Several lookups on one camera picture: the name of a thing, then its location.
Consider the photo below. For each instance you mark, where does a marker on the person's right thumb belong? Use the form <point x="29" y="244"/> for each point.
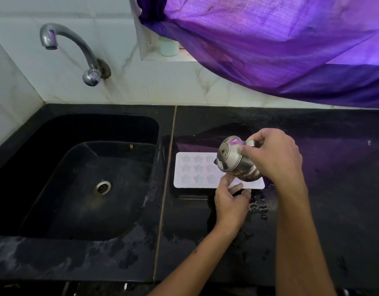
<point x="249" y="152"/>

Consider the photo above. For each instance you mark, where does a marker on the person's right hand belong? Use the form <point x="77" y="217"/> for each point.
<point x="275" y="157"/>

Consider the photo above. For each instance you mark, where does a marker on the person's left forearm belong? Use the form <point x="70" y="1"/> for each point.
<point x="195" y="262"/>

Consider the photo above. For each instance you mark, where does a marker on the steel sink drain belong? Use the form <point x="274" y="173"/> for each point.
<point x="102" y="188"/>

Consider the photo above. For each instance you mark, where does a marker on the chrome wall tap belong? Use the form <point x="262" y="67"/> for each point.
<point x="75" y="49"/>

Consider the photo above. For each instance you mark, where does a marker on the white star ice mould tray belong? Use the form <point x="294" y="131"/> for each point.
<point x="192" y="171"/>

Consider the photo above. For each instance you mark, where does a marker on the person's left hand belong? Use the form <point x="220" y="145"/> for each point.
<point x="231" y="206"/>

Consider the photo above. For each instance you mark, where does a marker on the purple curtain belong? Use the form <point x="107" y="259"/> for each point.
<point x="269" y="43"/>

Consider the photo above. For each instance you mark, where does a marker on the steel cup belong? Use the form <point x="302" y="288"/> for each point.
<point x="234" y="158"/>

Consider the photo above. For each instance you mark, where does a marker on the black sink basin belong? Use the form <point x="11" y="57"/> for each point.
<point x="84" y="178"/>

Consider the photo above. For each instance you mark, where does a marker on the white plastic jar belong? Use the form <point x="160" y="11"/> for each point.
<point x="169" y="46"/>

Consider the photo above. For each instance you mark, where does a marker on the person's left middle finger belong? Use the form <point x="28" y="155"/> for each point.
<point x="236" y="188"/>

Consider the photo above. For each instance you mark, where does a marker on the person's right forearm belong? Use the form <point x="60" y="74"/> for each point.
<point x="300" y="243"/>

